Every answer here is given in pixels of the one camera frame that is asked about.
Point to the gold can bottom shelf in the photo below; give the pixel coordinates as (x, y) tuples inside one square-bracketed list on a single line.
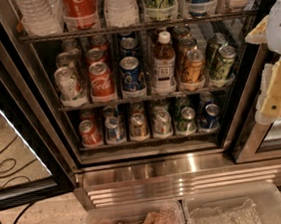
[(139, 129)]

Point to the red coca cola can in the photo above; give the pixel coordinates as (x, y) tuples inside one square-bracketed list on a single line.
[(102, 84), (80, 14)]

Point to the red coca cola can top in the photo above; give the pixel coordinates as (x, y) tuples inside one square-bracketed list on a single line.
[(80, 14)]

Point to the red can bottom shelf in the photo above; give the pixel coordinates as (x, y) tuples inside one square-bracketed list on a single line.
[(90, 135)]

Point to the open glass fridge door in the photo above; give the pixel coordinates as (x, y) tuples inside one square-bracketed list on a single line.
[(35, 163)]

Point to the clear plastic bin left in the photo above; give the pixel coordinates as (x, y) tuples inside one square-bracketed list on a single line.
[(153, 212)]

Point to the white blue can bottom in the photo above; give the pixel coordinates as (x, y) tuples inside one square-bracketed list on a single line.
[(114, 132)]

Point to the wire shelf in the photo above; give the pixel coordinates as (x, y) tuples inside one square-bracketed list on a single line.
[(144, 98), (136, 27)]

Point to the silver patterned can bottom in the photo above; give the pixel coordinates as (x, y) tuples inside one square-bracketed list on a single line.
[(162, 126)]

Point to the orange gold can front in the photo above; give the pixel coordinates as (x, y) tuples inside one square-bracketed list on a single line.
[(192, 66)]

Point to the clear plastic bin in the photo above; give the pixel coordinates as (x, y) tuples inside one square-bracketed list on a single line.
[(153, 212), (249, 203)]

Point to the clear plastic bin right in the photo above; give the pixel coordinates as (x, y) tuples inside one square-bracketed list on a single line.
[(249, 203)]

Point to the green can behind right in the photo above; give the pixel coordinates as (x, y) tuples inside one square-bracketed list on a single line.
[(212, 46)]

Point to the green can front right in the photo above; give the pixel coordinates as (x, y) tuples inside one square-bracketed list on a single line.
[(223, 63)]

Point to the brown tea bottle white cap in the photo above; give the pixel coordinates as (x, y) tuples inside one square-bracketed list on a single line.
[(163, 62)]

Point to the middle wire shelf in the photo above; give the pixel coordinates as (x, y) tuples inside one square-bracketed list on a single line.
[(144, 98)]

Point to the right closed fridge door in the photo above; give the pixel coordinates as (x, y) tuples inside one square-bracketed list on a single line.
[(253, 141)]

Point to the clear water bottle left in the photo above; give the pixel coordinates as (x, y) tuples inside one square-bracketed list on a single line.
[(41, 17)]

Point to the steel fridge base grille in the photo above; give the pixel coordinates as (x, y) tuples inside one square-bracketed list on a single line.
[(168, 177)]

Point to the blue can bottom shelf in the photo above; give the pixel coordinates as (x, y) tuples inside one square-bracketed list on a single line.
[(208, 120)]

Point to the clear water bottle middle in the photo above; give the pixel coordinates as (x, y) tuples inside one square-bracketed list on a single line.
[(121, 13)]

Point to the green can bottom shelf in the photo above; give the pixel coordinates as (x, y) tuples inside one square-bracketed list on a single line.
[(185, 122)]

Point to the blue pepsi can front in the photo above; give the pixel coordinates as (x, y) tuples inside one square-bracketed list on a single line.
[(131, 76)]

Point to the red coca cola can front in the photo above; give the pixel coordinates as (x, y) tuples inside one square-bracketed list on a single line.
[(102, 84)]

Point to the white diet coke can front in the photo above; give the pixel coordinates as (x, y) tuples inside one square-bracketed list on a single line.
[(72, 93)]

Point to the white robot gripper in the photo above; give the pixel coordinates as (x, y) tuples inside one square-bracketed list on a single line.
[(268, 107)]

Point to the top wire shelf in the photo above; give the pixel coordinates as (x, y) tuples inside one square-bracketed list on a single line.
[(136, 27)]

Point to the clear water bottle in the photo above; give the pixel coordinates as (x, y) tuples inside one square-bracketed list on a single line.
[(121, 13), (41, 17)]

